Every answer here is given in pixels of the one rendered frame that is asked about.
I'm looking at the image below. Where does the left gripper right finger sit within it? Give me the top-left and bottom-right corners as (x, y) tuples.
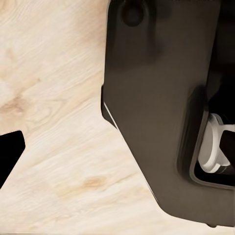
(219, 130), (235, 169)

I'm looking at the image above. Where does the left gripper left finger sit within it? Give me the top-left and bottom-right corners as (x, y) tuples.
(0, 130), (25, 189)

